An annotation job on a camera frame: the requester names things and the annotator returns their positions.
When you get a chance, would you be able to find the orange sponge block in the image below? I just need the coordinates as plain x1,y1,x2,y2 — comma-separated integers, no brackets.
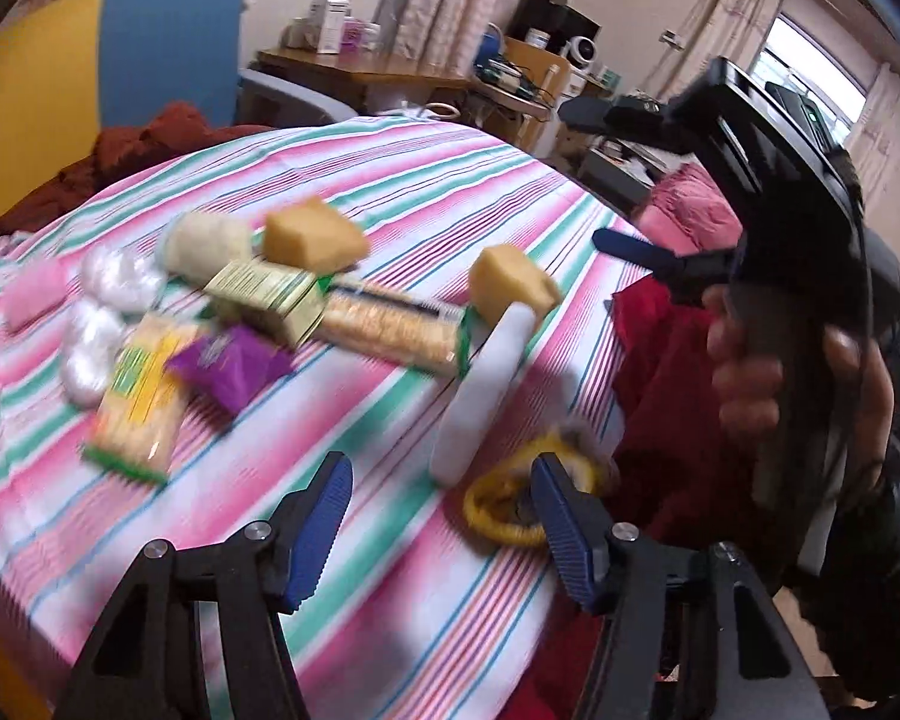
468,244,562,327
261,199,370,277

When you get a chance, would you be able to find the white cylinder bottle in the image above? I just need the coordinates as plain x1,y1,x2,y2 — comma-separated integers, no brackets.
429,302,536,488

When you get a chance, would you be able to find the purple snack packet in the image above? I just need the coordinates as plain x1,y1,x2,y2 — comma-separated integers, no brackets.
164,325,292,418

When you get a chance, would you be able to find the yellow green cracker packet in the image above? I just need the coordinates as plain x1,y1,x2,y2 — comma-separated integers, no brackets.
82,314,201,486

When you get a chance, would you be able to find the long cracker packet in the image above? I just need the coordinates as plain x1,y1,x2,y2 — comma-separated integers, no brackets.
317,275,471,379

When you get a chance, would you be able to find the green yellow small carton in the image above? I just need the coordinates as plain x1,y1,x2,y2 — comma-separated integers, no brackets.
205,259,325,349

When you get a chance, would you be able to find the white plastic ball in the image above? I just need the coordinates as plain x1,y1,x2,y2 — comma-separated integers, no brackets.
63,298,128,358
61,348,115,410
79,245,167,316

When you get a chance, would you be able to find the cream loofah sponge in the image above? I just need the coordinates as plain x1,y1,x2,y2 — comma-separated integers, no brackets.
157,211,253,288

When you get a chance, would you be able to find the pink hair roller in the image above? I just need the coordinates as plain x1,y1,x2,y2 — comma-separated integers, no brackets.
2,259,68,333

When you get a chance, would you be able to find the person's dark sleeve forearm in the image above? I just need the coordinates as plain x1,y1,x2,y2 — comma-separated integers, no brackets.
787,223,900,703

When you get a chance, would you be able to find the person's right hand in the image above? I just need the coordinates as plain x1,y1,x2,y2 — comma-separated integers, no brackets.
702,283,898,490

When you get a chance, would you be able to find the wooden desk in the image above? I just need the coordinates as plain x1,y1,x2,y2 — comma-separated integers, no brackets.
242,47,551,127

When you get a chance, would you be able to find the right beige curtain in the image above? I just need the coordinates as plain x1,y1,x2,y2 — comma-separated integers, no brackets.
375,0,497,76

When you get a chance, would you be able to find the striped pink green tablecloth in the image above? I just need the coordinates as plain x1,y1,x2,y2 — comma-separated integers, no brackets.
0,117,635,718

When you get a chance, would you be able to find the purple box on desk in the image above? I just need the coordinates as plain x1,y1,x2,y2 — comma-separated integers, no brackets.
340,16,365,54

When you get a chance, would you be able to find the white milk carton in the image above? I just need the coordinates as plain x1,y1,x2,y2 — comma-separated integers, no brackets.
307,0,351,55

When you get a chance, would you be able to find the dark red jacket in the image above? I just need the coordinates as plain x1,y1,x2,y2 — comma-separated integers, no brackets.
0,101,269,238

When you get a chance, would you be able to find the grey yellow blue chair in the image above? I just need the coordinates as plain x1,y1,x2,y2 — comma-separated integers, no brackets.
0,0,356,215

